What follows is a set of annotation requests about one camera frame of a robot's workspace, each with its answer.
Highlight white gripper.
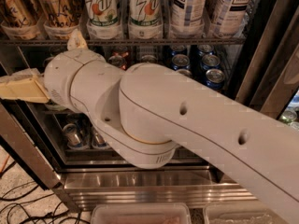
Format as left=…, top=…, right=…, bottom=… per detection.
left=0, top=29, right=105, bottom=110

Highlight orange lacroix can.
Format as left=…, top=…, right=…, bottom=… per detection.
left=0, top=0, right=41, bottom=40
left=38, top=0, right=83, bottom=39

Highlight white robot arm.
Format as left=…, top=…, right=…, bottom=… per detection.
left=1, top=31, right=299, bottom=224

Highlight left 7UP can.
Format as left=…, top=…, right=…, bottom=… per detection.
left=85, top=0, right=121, bottom=39

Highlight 7up can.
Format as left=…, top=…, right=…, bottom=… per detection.
left=85, top=0, right=121, bottom=39
left=129, top=0, right=162, bottom=39

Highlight left silver blue can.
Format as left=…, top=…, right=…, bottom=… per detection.
left=63, top=123, right=82, bottom=148

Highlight silver blue can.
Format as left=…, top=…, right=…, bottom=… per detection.
left=92, top=127, right=109, bottom=150
left=63, top=123, right=82, bottom=148

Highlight middle silver blue can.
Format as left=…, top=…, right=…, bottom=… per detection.
left=92, top=127, right=109, bottom=150

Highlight right 7UP can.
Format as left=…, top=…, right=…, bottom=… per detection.
left=129, top=0, right=162, bottom=39

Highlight front left Pepsi can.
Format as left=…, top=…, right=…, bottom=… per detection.
left=176, top=69, right=192, bottom=78

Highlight pepsi can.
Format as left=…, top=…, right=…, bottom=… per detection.
left=204, top=69, right=225, bottom=91
left=176, top=69, right=192, bottom=78

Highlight front right Pepsi can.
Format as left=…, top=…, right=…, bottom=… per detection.
left=204, top=69, right=225, bottom=91

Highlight steel fridge cabinet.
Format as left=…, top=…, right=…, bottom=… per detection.
left=0, top=0, right=299, bottom=213

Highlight glass fridge door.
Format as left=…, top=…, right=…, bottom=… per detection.
left=235, top=0, right=299, bottom=119

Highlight left Teas Tea bottle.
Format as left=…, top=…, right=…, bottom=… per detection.
left=169, top=0, right=206, bottom=38

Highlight teas tea bottle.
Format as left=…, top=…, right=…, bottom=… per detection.
left=169, top=0, right=206, bottom=38
left=206, top=0, right=249, bottom=38

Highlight left clear plastic bin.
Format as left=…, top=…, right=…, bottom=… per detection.
left=91, top=203, right=192, bottom=224

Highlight clear plastic bin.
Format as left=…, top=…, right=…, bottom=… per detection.
left=203, top=201, right=288, bottom=224
left=91, top=203, right=192, bottom=224

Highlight right Teas Tea bottle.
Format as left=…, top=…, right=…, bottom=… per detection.
left=206, top=0, right=249, bottom=38

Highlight right clear plastic bin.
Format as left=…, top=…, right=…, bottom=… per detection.
left=203, top=201, right=288, bottom=224

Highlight top wire shelf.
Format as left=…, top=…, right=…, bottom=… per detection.
left=0, top=37, right=245, bottom=47

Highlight black floor cables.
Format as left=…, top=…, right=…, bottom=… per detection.
left=0, top=161, right=92, bottom=224

